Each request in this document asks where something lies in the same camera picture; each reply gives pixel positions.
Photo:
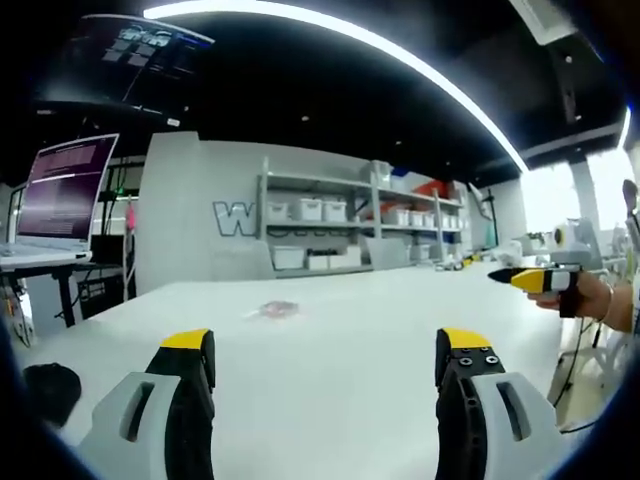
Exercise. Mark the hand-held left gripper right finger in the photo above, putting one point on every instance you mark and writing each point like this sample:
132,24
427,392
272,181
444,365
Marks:
500,415

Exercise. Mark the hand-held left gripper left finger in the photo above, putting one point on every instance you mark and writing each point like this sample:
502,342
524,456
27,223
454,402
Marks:
150,415

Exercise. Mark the clear resealable bag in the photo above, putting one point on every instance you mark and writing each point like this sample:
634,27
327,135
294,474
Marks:
276,308

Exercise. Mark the person's right hand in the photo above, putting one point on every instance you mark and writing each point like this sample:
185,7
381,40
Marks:
575,300

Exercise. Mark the black tripod stand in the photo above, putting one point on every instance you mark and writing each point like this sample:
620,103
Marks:
491,220

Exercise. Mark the black cloth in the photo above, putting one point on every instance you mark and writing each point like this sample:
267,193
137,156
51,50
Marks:
50,387

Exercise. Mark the white storage bin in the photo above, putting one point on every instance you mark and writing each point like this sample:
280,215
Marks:
334,210
306,209
288,258
398,216

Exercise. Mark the black desk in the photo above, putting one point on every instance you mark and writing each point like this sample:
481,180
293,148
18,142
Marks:
55,290

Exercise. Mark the grey metal storage shelf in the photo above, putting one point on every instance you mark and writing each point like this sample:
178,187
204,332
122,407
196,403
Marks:
365,220

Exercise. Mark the laptop with purple screen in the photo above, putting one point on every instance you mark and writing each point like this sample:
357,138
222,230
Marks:
55,200

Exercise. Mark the ceiling light strip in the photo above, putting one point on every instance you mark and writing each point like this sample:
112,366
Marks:
350,65

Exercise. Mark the dark overhead monitor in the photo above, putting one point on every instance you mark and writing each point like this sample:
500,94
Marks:
125,65

